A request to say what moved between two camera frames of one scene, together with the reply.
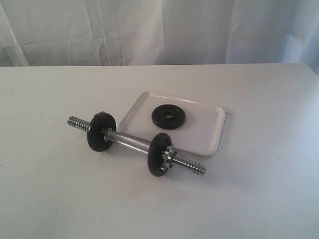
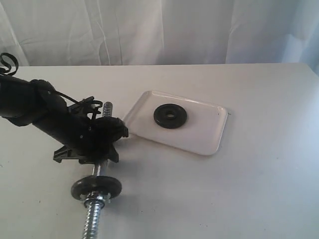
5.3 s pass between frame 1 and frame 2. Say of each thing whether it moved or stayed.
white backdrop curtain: stayed
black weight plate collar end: moved
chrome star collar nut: moved
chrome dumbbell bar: moved
